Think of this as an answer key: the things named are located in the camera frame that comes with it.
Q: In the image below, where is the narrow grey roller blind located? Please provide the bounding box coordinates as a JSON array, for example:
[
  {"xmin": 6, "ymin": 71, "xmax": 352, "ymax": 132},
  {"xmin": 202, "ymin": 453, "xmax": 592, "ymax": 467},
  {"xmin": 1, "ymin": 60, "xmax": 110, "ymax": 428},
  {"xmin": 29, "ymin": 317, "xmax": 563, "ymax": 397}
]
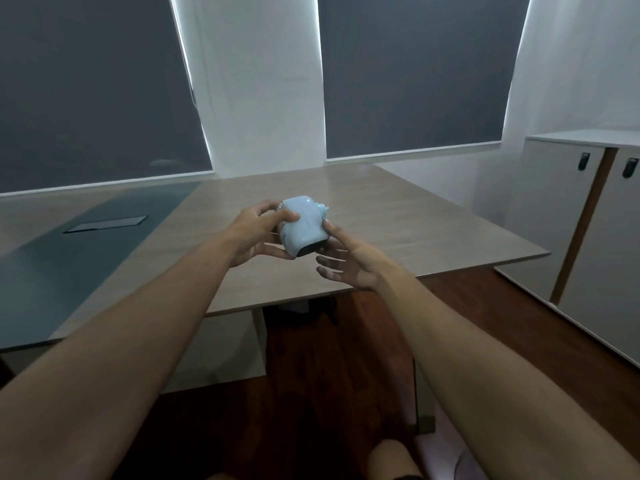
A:
[{"xmin": 317, "ymin": 0, "xmax": 532, "ymax": 161}]

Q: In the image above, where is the black table cable hatch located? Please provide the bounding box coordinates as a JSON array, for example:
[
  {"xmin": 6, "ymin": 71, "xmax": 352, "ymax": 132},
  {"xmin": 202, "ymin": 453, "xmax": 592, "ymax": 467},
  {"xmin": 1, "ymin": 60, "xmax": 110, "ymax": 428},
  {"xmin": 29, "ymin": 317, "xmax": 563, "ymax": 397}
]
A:
[{"xmin": 62, "ymin": 215, "xmax": 149, "ymax": 234}]

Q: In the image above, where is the pale pink cloth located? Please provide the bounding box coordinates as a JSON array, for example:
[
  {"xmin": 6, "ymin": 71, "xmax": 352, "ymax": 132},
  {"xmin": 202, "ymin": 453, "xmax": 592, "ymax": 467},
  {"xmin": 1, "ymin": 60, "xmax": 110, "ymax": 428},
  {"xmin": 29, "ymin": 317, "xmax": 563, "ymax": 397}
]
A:
[{"xmin": 414, "ymin": 434, "xmax": 487, "ymax": 480}]

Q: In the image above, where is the person's left forearm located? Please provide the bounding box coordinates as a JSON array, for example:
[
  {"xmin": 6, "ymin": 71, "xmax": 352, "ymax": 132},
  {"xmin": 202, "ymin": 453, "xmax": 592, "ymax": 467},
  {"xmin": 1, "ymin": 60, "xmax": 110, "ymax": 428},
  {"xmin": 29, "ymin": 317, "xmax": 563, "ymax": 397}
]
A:
[{"xmin": 0, "ymin": 233, "xmax": 237, "ymax": 480}]

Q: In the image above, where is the person's leg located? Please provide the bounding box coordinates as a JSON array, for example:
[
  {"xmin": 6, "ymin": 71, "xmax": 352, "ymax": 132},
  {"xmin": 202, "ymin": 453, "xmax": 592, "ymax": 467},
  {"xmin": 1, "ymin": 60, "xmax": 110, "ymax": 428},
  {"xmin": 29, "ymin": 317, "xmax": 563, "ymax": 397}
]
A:
[{"xmin": 367, "ymin": 439, "xmax": 420, "ymax": 480}]

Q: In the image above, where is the light blue handheld device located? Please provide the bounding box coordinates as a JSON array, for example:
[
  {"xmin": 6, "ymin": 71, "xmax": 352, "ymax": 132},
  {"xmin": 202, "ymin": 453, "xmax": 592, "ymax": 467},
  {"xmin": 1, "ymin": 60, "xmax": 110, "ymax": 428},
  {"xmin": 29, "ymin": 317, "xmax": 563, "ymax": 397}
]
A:
[{"xmin": 276, "ymin": 195, "xmax": 332, "ymax": 259}]

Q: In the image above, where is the white storage cabinet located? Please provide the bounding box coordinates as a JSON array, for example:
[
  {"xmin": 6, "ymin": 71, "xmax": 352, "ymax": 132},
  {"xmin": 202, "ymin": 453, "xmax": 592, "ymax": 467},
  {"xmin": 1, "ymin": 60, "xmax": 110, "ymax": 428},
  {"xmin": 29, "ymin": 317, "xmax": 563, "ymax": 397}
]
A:
[{"xmin": 494, "ymin": 130, "xmax": 640, "ymax": 369}]

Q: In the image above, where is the wide grey roller blind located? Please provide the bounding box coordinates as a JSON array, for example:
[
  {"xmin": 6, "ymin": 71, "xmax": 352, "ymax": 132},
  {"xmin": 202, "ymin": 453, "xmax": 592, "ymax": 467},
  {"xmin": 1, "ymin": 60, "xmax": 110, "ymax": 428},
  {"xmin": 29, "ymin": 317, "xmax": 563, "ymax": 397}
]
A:
[{"xmin": 0, "ymin": 0, "xmax": 214, "ymax": 196}]

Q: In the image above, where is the person's left hand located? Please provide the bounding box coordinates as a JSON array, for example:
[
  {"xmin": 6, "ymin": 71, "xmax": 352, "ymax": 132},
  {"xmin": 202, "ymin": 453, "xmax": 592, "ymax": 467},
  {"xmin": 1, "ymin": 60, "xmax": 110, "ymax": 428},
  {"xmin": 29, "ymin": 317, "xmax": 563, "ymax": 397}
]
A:
[{"xmin": 225, "ymin": 200, "xmax": 301, "ymax": 269}]

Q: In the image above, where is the person's right forearm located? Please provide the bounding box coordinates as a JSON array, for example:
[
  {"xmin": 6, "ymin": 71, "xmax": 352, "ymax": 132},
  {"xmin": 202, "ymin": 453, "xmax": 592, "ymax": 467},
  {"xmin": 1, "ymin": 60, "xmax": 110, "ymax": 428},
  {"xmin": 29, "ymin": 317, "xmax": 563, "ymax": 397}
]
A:
[{"xmin": 372, "ymin": 267, "xmax": 640, "ymax": 480}]

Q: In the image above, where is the wooden conference table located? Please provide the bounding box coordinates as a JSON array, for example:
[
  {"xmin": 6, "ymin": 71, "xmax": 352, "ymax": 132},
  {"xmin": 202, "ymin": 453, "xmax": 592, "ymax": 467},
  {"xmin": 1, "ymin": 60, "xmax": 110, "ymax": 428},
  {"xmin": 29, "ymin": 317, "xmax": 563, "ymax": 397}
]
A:
[{"xmin": 0, "ymin": 164, "xmax": 552, "ymax": 395}]

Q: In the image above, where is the person's right hand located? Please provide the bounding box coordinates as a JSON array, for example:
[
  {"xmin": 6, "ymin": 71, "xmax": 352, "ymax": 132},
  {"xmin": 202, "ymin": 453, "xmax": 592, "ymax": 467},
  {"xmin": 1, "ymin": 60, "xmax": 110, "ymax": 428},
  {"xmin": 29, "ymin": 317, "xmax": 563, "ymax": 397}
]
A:
[{"xmin": 315, "ymin": 219, "xmax": 397, "ymax": 294}]

